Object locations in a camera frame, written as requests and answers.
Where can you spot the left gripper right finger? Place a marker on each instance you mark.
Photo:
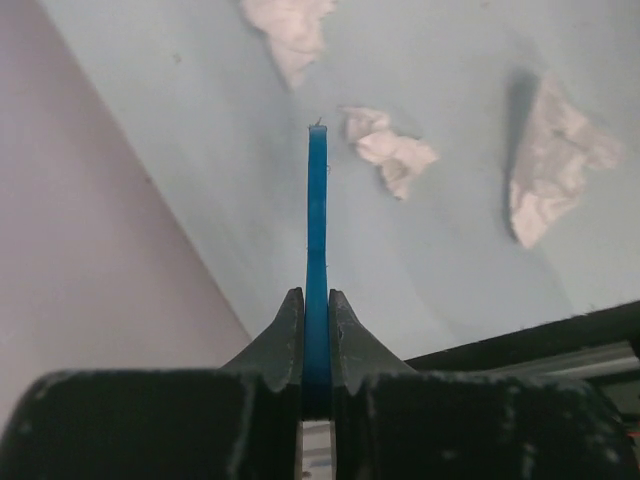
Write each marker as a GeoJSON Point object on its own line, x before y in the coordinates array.
{"type": "Point", "coordinates": [392, 422]}

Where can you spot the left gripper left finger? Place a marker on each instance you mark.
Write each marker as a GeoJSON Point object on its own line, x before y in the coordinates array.
{"type": "Point", "coordinates": [239, 421]}

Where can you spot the blue hand brush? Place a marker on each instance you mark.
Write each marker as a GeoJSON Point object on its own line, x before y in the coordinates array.
{"type": "Point", "coordinates": [316, 380]}

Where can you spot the paper scrap centre back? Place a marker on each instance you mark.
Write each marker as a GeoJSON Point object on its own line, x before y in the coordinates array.
{"type": "Point", "coordinates": [558, 145]}

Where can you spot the paper scrap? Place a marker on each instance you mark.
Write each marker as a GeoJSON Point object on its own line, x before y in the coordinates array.
{"type": "Point", "coordinates": [400, 159]}
{"type": "Point", "coordinates": [558, 145]}
{"type": "Point", "coordinates": [293, 31]}

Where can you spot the paper scrap left front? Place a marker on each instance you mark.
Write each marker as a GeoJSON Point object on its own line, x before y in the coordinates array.
{"type": "Point", "coordinates": [400, 159]}

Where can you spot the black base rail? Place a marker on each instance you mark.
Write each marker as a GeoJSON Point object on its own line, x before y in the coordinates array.
{"type": "Point", "coordinates": [595, 329]}

